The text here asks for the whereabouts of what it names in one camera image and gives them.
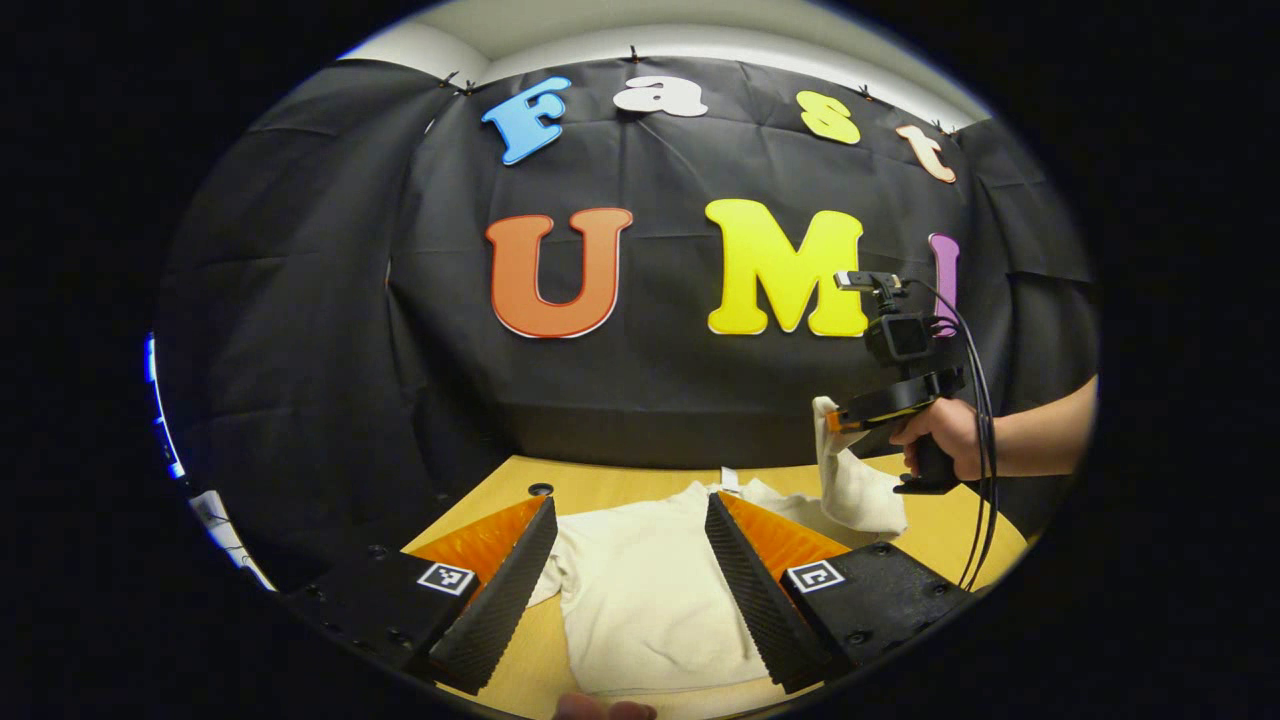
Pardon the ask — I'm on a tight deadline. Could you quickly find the cream sweatshirt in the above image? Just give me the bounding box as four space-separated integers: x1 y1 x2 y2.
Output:
525 397 911 698

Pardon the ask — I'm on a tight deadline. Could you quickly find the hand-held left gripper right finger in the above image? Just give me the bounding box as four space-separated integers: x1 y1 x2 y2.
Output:
705 490 976 696

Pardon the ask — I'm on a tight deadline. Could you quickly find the black cable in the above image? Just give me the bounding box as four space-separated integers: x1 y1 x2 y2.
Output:
930 312 1002 593
903 278 991 591

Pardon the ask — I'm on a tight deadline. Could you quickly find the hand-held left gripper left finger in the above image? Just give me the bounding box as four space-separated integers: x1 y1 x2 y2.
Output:
280 495 559 696

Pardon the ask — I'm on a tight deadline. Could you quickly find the black backdrop cloth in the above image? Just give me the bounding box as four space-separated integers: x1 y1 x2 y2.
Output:
155 55 1099 591

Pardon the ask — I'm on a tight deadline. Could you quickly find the computer monitor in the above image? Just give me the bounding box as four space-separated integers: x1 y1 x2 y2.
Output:
143 333 188 481

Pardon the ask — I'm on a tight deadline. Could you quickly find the white object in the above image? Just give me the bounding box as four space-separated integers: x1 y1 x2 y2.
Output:
188 488 277 591

